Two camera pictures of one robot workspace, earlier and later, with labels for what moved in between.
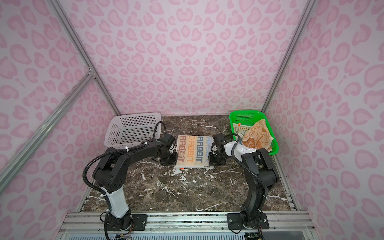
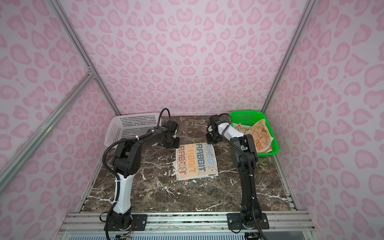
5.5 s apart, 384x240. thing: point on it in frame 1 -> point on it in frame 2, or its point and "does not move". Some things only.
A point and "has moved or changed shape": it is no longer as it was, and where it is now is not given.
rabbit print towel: (193, 151) has moved or changed shape
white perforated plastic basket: (125, 130) does not move
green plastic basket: (244, 117) does not move
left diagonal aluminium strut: (7, 170) does not move
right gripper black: (212, 161) -> (209, 141)
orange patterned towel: (255, 137) does not move
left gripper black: (174, 161) -> (177, 145)
